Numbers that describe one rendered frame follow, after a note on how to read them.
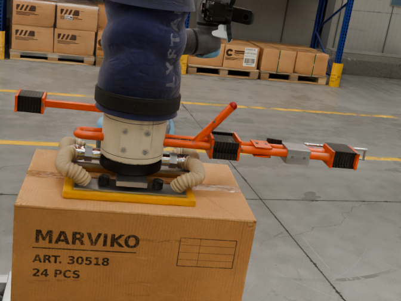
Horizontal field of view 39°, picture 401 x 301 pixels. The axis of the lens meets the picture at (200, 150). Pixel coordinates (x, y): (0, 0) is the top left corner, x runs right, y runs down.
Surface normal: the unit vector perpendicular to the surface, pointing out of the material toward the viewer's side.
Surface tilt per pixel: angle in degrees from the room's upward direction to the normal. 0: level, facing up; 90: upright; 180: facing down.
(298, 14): 90
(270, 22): 90
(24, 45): 90
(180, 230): 90
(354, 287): 0
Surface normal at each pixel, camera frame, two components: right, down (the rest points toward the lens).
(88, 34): 0.25, 0.33
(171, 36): 0.68, 0.03
